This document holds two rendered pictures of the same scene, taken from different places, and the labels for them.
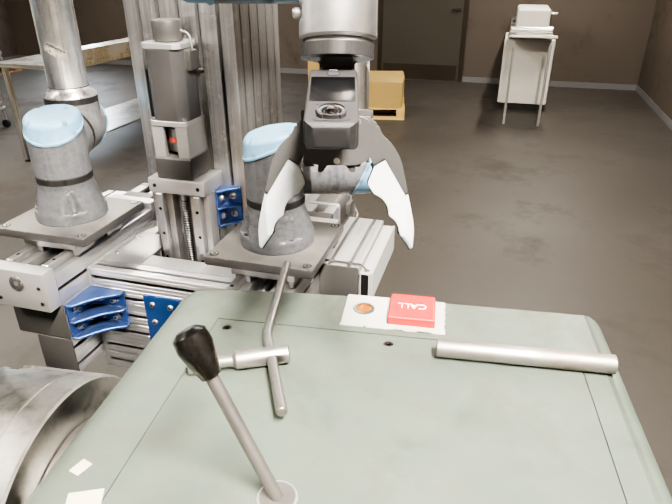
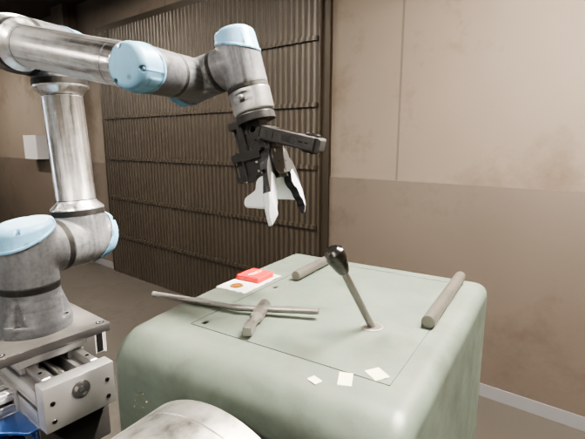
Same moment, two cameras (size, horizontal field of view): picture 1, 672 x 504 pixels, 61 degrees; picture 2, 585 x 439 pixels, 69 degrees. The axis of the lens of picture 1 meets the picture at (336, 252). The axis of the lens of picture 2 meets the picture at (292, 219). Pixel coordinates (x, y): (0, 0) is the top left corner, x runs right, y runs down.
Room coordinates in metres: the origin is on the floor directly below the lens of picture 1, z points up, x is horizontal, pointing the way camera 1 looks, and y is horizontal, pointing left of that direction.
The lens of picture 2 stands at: (0.22, 0.70, 1.55)
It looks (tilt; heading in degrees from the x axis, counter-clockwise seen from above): 10 degrees down; 292
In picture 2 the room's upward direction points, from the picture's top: straight up
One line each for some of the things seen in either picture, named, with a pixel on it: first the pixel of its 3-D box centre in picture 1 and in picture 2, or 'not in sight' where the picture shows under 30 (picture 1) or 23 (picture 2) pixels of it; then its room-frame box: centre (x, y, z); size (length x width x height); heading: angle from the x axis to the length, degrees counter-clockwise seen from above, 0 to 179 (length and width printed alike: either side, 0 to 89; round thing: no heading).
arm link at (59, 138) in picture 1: (58, 140); not in sight; (1.21, 0.60, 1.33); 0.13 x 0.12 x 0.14; 5
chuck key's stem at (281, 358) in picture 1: (239, 359); (256, 317); (0.53, 0.11, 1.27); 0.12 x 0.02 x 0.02; 102
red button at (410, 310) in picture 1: (411, 312); (255, 277); (0.64, -0.10, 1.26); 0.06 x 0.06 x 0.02; 80
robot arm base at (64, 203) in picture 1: (68, 192); not in sight; (1.20, 0.60, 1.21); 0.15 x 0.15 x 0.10
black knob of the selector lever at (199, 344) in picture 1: (197, 351); (336, 260); (0.39, 0.12, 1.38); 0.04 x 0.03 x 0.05; 80
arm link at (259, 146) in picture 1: (277, 161); (29, 249); (1.07, 0.11, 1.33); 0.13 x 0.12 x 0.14; 89
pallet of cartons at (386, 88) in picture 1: (357, 81); not in sight; (7.18, -0.26, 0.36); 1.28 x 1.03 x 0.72; 74
